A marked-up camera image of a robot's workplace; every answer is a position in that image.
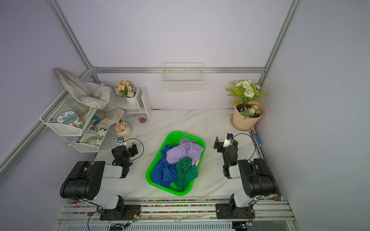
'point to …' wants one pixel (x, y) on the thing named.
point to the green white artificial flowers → (244, 92)
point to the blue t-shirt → (164, 173)
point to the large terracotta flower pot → (240, 123)
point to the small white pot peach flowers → (126, 90)
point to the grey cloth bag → (89, 94)
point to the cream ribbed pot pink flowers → (122, 129)
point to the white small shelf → (142, 105)
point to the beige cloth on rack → (113, 117)
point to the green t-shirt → (186, 172)
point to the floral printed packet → (92, 136)
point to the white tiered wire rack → (87, 115)
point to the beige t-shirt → (197, 162)
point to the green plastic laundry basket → (173, 139)
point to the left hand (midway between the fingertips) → (126, 144)
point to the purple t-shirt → (187, 148)
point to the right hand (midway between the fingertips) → (224, 139)
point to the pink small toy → (142, 120)
